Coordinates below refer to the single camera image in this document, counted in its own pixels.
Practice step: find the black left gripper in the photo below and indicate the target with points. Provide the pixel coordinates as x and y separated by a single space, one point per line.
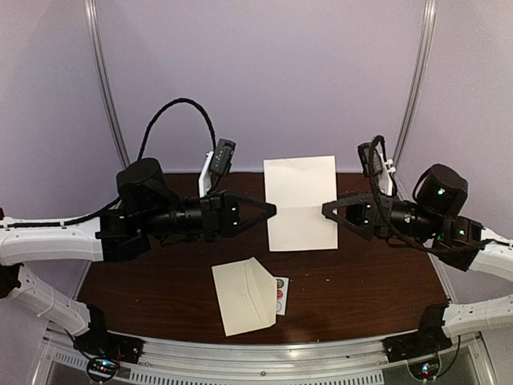
220 215

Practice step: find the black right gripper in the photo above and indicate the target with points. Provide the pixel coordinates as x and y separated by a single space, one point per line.
376 218

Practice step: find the lined stationery sheet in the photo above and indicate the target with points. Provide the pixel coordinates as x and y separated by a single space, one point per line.
298 187

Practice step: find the cream envelope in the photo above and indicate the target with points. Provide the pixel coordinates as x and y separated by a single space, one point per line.
247 296

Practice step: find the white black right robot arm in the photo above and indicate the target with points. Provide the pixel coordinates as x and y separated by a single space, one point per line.
431 223

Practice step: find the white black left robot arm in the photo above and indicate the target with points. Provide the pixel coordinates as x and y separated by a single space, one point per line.
145 209

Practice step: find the white sticker sheet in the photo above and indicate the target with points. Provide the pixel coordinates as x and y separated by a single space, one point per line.
282 303

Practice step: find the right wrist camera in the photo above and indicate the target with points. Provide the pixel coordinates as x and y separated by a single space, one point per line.
378 167

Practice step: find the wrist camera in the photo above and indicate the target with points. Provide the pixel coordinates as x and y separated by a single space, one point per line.
217 164
378 167

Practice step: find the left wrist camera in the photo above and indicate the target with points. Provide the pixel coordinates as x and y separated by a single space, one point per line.
217 164

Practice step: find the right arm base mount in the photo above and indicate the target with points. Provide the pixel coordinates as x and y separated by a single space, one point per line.
420 349

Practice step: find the aluminium front rail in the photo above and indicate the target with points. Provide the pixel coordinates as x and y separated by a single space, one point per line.
356 361

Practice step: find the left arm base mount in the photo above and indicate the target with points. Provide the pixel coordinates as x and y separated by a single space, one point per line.
105 352

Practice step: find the aluminium frame post rear right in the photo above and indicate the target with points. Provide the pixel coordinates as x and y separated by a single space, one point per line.
425 42

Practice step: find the aluminium frame post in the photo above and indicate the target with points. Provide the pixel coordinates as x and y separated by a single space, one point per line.
425 42
92 20

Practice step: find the aluminium frame post rear left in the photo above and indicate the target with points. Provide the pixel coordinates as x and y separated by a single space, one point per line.
92 20

